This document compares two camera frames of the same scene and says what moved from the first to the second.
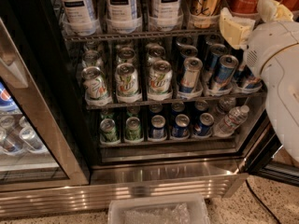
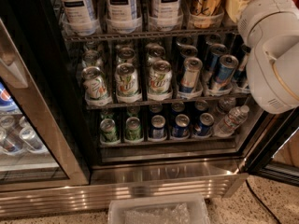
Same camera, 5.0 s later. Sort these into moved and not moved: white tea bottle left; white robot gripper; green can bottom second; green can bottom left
Moved: white robot gripper
Not moved: green can bottom left; white tea bottle left; green can bottom second
